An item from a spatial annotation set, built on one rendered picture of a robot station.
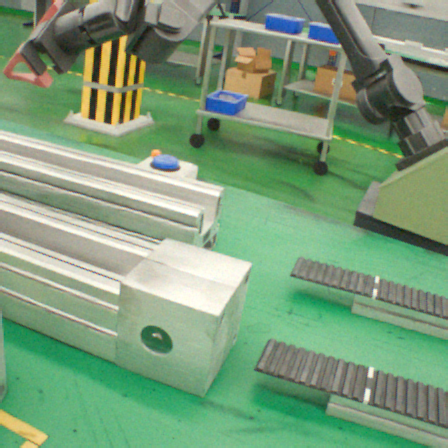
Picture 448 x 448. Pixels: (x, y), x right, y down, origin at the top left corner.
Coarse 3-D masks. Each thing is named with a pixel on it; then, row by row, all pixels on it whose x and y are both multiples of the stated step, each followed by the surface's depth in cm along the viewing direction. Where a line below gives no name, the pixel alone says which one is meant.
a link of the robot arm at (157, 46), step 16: (176, 0) 72; (192, 0) 73; (208, 0) 76; (192, 16) 72; (144, 32) 70; (160, 32) 68; (144, 48) 72; (160, 48) 71; (176, 48) 72; (160, 64) 75
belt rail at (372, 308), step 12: (360, 300) 63; (372, 300) 63; (360, 312) 64; (372, 312) 63; (384, 312) 63; (396, 312) 63; (408, 312) 62; (396, 324) 63; (408, 324) 63; (420, 324) 62; (432, 324) 62; (444, 324) 61; (444, 336) 62
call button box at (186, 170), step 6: (150, 156) 86; (144, 162) 82; (150, 162) 82; (180, 162) 85; (156, 168) 80; (162, 168) 80; (174, 168) 81; (180, 168) 82; (186, 168) 83; (192, 168) 83; (174, 174) 80; (180, 174) 80; (186, 174) 81; (192, 174) 83
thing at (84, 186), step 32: (0, 160) 69; (32, 160) 70; (64, 160) 75; (96, 160) 73; (0, 192) 72; (32, 192) 69; (64, 192) 68; (96, 192) 66; (128, 192) 65; (160, 192) 71; (192, 192) 70; (224, 192) 71; (96, 224) 68; (128, 224) 66; (160, 224) 65; (192, 224) 63
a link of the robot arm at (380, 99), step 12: (372, 84) 94; (384, 84) 91; (372, 96) 93; (384, 96) 91; (372, 108) 94; (384, 108) 93; (396, 108) 91; (408, 108) 91; (420, 108) 93; (396, 120) 96
